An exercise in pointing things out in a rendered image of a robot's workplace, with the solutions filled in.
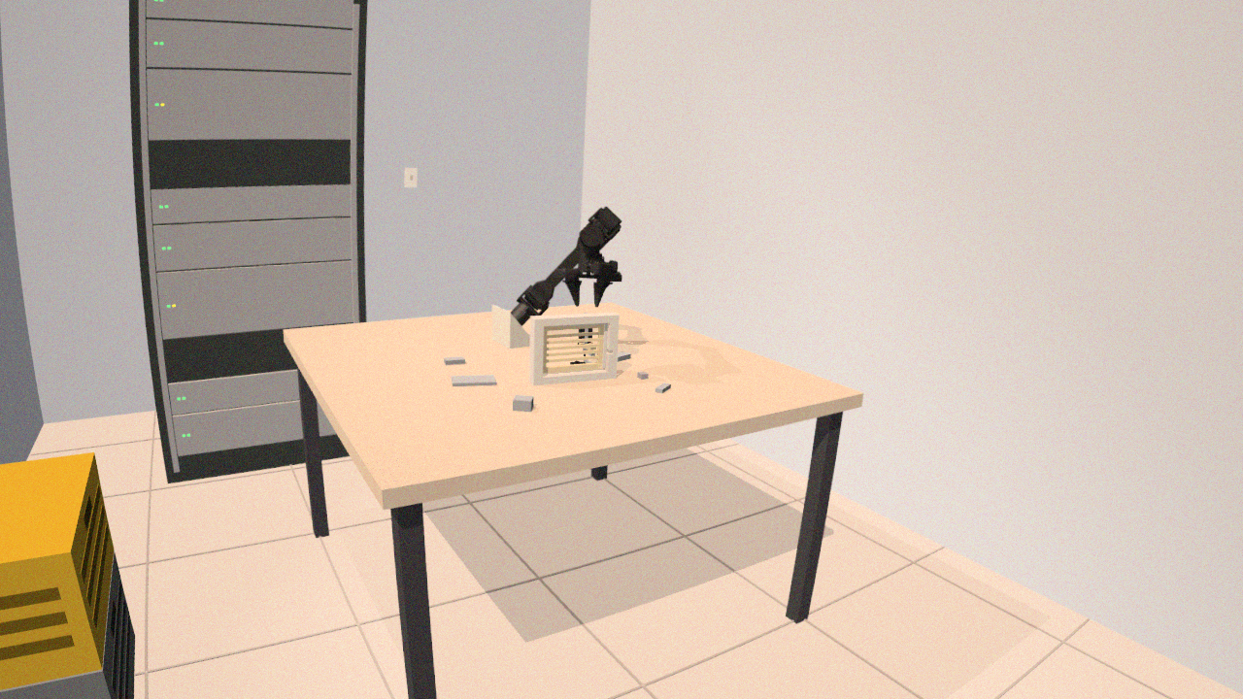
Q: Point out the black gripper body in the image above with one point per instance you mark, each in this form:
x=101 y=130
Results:
x=576 y=273

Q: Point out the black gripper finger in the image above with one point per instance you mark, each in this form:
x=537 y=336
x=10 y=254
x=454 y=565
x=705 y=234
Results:
x=574 y=288
x=599 y=288

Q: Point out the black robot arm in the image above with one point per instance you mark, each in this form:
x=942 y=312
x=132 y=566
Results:
x=603 y=226

